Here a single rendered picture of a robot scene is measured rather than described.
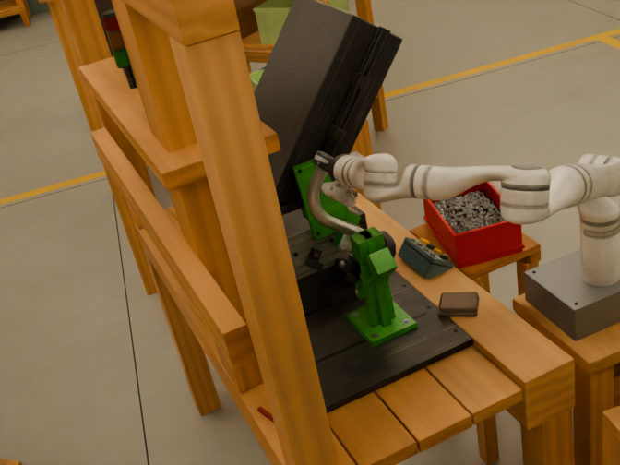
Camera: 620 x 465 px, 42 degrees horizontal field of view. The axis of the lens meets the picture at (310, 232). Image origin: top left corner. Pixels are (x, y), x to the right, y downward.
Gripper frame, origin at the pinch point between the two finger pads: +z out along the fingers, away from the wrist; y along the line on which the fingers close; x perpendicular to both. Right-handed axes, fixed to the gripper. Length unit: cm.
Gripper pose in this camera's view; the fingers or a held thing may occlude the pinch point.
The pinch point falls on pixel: (325, 166)
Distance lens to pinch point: 203.3
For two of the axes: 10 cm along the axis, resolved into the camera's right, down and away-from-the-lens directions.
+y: -8.2, -4.2, -3.9
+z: -3.6, -1.5, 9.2
